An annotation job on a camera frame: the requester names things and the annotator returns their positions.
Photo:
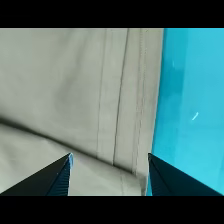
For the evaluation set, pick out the beige garment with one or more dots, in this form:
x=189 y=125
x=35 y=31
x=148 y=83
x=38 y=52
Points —
x=76 y=100

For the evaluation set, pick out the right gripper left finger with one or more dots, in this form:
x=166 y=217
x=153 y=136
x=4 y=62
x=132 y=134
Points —
x=50 y=181

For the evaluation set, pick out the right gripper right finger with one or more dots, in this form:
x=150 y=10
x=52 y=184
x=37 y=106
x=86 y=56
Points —
x=170 y=181

